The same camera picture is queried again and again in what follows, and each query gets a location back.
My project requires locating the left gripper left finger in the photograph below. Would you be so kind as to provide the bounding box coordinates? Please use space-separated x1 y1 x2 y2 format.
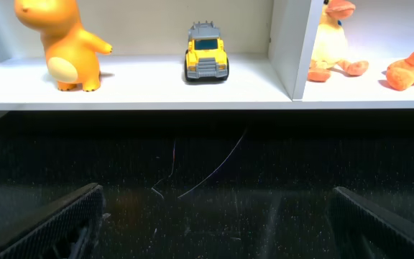
0 182 106 259

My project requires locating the yellow plush duck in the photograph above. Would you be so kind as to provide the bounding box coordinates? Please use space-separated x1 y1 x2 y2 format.
306 0 370 83

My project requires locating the white shelf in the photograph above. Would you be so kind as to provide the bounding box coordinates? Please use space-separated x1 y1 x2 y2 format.
0 0 414 133

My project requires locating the white plush duck with hat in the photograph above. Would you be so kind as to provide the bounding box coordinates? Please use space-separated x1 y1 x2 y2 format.
385 28 414 92

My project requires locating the grey and yellow toy truck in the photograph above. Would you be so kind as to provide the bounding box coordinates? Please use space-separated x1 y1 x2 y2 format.
183 20 230 83

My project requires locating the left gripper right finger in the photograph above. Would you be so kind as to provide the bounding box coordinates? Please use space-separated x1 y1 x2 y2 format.
327 186 414 259

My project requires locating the orange dinosaur toy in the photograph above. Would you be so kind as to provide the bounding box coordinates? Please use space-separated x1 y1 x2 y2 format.
14 0 114 93

